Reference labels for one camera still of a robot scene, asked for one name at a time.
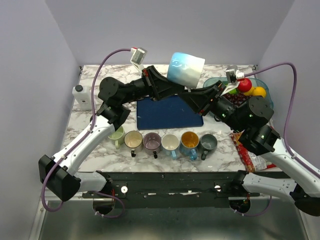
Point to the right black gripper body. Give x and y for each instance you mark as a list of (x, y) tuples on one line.
[(219, 106)]

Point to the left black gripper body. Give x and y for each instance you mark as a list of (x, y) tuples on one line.
[(147, 85)]

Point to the blue white mug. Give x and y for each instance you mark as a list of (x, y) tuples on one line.
[(185, 69)]

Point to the grey-blue round mug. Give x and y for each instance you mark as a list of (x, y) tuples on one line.
[(207, 145)]

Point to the blue mug tan rim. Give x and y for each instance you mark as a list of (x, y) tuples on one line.
[(189, 142)]

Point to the lilac mug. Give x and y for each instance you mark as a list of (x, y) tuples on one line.
[(152, 143)]

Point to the light blue faceted mug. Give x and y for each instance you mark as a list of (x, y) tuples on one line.
[(170, 145)]

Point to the cream textured mug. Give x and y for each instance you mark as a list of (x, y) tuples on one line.
[(133, 140)]

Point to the light green mug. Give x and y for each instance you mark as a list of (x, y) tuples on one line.
[(118, 137)]

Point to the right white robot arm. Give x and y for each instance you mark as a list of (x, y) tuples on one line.
[(251, 119)]

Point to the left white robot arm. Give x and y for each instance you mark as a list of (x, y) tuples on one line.
[(59, 173)]

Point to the purple toy grapes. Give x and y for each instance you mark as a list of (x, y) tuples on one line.
[(236, 99)]

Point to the green toy watermelon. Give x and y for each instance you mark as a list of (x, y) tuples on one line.
[(233, 91)]

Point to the dark blue tray mat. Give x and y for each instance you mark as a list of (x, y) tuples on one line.
[(169, 113)]

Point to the red toy apple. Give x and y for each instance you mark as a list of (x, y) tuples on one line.
[(244, 85)]

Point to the yellow toy banana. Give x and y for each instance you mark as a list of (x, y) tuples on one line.
[(250, 92)]

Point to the orange toy orange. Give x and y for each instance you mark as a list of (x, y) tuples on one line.
[(259, 91)]

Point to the teal plastic fruit basket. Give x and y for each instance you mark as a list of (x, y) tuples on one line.
[(255, 83)]

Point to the white bottle black cap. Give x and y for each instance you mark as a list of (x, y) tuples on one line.
[(82, 95)]

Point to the red snack bag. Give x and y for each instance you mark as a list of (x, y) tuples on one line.
[(251, 162)]

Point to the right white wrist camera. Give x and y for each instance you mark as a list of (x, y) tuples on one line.
[(233, 75)]

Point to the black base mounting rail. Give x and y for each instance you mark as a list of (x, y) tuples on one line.
[(174, 189)]

